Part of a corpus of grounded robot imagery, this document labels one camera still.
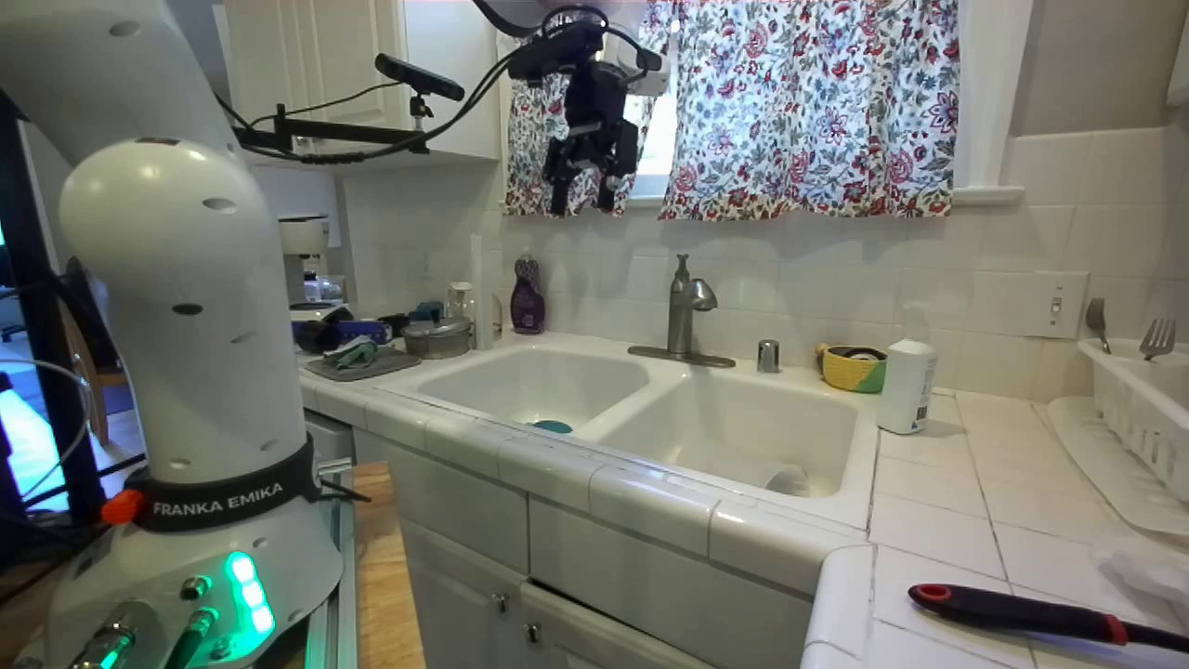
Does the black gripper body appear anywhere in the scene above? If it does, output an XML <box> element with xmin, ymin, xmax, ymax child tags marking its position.
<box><xmin>539</xmin><ymin>57</ymin><xmax>644</xmax><ymax>187</ymax></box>

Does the brushed metal sink faucet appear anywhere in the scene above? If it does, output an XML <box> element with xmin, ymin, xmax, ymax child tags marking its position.
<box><xmin>624</xmin><ymin>252</ymin><xmax>741</xmax><ymax>373</ymax></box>

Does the white double basin sink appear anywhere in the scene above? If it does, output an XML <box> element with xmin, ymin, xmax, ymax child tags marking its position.
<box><xmin>402</xmin><ymin>337</ymin><xmax>883</xmax><ymax>533</ymax></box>

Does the white sink base cabinet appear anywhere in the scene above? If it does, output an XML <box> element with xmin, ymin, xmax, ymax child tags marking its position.
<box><xmin>349</xmin><ymin>425</ymin><xmax>820</xmax><ymax>669</ymax></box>

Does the narrow floral window curtain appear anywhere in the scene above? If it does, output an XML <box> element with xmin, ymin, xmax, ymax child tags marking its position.
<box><xmin>500</xmin><ymin>66</ymin><xmax>638</xmax><ymax>224</ymax></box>

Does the purple dish soap bottle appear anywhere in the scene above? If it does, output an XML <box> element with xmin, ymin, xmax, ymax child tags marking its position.
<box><xmin>510</xmin><ymin>252</ymin><xmax>551</xmax><ymax>337</ymax></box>

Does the small white bottle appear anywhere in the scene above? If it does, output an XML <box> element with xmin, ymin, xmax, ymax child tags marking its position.
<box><xmin>442</xmin><ymin>278</ymin><xmax>484</xmax><ymax>327</ymax></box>

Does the grey metal bowl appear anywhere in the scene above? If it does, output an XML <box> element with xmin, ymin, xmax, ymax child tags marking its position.
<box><xmin>402</xmin><ymin>311</ymin><xmax>481</xmax><ymax>366</ymax></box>

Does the wide floral window curtain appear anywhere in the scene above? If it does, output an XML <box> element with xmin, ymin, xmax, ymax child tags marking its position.
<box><xmin>659</xmin><ymin>0</ymin><xmax>964</xmax><ymax>224</ymax></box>

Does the grey dish tray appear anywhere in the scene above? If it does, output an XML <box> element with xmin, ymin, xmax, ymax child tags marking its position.
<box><xmin>305</xmin><ymin>335</ymin><xmax>424</xmax><ymax>382</ymax></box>

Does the dark blue container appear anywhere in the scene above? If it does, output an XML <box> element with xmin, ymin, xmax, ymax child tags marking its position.
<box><xmin>291</xmin><ymin>304</ymin><xmax>395</xmax><ymax>357</ymax></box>

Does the white coffee maker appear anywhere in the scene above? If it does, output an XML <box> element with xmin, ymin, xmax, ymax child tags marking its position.
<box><xmin>276</xmin><ymin>211</ymin><xmax>337</xmax><ymax>311</ymax></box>

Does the white upper cabinet door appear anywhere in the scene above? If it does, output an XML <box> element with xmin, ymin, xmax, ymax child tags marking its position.
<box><xmin>214</xmin><ymin>0</ymin><xmax>510</xmax><ymax>169</ymax></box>

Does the yellow sponge holder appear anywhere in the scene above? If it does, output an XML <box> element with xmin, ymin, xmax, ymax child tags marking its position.
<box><xmin>812</xmin><ymin>342</ymin><xmax>890</xmax><ymax>396</ymax></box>

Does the wooden board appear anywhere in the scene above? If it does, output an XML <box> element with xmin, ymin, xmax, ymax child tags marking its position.
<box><xmin>349</xmin><ymin>462</ymin><xmax>430</xmax><ymax>669</ymax></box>

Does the grey robot mounting stand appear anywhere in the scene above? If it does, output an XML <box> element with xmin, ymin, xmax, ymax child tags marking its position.
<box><xmin>300</xmin><ymin>486</ymin><xmax>363</xmax><ymax>669</ymax></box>

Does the metal fork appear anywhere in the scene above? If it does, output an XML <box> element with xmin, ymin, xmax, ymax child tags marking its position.
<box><xmin>1136</xmin><ymin>311</ymin><xmax>1182</xmax><ymax>366</ymax></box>

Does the white dish drying mat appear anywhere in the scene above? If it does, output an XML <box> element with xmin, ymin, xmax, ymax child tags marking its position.
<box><xmin>1044</xmin><ymin>394</ymin><xmax>1189</xmax><ymax>543</ymax></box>

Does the white plastic dish rack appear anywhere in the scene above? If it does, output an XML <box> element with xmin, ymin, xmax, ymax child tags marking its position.
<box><xmin>1074</xmin><ymin>335</ymin><xmax>1189</xmax><ymax>504</ymax></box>

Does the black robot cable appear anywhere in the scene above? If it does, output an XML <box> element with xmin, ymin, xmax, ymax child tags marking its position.
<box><xmin>219</xmin><ymin>7</ymin><xmax>664</xmax><ymax>172</ymax></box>

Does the black stereo camera bar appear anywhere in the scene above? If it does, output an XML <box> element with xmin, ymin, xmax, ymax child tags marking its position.
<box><xmin>373</xmin><ymin>47</ymin><xmax>469</xmax><ymax>103</ymax></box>

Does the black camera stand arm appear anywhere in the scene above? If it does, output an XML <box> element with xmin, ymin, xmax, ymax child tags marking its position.
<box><xmin>235</xmin><ymin>100</ymin><xmax>436</xmax><ymax>162</ymax></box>

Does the white window frame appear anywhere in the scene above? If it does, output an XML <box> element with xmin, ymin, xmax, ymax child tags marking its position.
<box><xmin>950</xmin><ymin>0</ymin><xmax>1035</xmax><ymax>209</ymax></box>

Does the white wall outlet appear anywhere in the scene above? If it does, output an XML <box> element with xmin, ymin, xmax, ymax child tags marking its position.
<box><xmin>1022</xmin><ymin>268</ymin><xmax>1091</xmax><ymax>342</ymax></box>

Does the black metal frame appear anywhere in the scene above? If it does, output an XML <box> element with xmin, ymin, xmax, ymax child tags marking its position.
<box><xmin>0</xmin><ymin>84</ymin><xmax>110</xmax><ymax>533</ymax></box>

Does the orange cable clip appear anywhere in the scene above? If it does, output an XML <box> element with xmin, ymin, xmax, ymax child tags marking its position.
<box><xmin>99</xmin><ymin>486</ymin><xmax>147</xmax><ymax>533</ymax></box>

